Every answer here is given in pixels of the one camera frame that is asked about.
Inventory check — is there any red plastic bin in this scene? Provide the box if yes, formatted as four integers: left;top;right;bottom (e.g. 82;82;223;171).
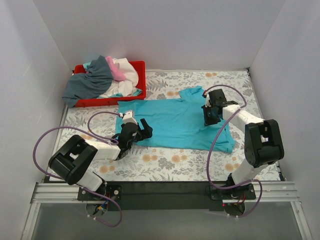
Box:
74;60;147;108

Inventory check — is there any pink t shirt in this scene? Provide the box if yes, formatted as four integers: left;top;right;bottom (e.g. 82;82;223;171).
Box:
105;56;126;82

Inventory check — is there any light teal garment in bin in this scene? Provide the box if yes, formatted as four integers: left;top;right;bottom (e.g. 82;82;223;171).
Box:
82;62;142;99

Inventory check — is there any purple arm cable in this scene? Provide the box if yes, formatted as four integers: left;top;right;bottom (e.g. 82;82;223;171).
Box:
33;111;123;228
202;84;263;219

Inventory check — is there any turquoise t shirt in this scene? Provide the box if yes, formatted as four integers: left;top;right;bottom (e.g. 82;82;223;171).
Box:
118;86;236;153

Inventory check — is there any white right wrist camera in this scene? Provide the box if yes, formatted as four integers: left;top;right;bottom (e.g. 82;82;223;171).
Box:
203;89;227;108

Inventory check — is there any dark grey t shirt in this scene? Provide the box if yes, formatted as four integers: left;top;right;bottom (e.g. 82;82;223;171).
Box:
62;55;114;108

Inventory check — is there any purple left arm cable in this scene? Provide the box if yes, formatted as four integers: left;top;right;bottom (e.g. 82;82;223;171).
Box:
33;111;123;228

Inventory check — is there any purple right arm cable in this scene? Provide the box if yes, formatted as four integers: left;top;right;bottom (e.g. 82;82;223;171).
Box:
202;84;263;219

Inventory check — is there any floral patterned table mat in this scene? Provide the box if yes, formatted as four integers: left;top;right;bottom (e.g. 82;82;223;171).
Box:
56;70;261;181

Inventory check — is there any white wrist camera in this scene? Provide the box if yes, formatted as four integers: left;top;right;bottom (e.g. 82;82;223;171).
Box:
119;110;138;125
203;89;227;108

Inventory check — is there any white t shirt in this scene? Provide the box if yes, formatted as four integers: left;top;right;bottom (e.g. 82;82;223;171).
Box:
97;57;140;99

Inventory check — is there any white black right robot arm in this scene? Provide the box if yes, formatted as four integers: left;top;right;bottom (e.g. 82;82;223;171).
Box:
202;101;285;191

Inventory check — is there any aluminium frame rail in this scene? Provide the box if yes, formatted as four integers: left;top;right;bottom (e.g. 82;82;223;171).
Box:
20;104;313;240

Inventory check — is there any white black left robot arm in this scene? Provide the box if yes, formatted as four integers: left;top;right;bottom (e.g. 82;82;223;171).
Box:
48;118;153;195

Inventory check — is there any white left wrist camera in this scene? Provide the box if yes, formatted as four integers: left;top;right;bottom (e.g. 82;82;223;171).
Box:
119;110;138;125

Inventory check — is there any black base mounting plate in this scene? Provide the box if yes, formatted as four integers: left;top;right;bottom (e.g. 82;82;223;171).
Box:
77;181;256;212

